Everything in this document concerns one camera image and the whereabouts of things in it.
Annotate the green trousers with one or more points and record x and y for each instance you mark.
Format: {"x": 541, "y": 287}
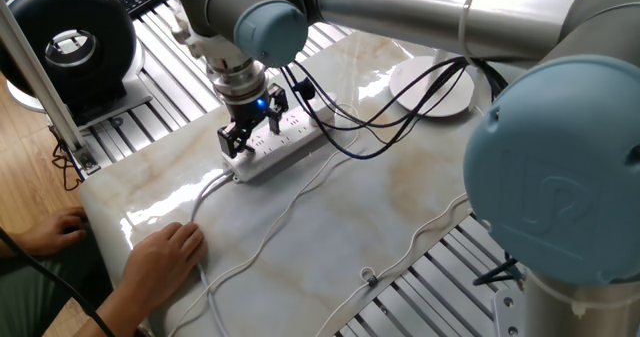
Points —
{"x": 25, "y": 297}

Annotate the person's right forearm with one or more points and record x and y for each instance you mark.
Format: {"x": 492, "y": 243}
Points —
{"x": 115, "y": 319}

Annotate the marble pattern table mat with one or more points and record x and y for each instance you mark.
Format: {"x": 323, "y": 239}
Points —
{"x": 350, "y": 217}

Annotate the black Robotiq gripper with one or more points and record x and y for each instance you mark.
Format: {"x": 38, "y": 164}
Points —
{"x": 247, "y": 111}

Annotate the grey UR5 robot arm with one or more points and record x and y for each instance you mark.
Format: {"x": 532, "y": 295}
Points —
{"x": 550, "y": 167}

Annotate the aluminium profile post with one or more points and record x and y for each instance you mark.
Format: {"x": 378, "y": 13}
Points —
{"x": 40, "y": 82}

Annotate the person's right hand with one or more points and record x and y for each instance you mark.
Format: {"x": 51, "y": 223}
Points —
{"x": 165, "y": 259}

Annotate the white lamp base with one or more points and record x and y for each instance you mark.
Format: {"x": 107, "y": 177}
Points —
{"x": 450, "y": 102}

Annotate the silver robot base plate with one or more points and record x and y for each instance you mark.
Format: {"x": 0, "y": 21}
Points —
{"x": 507, "y": 312}

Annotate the white power strip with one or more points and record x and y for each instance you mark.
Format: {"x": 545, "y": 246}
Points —
{"x": 280, "y": 149}

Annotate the person's left hand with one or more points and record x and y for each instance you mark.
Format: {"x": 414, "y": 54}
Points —
{"x": 55, "y": 232}

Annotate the person's left forearm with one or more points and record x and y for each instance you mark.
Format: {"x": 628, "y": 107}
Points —
{"x": 12, "y": 247}

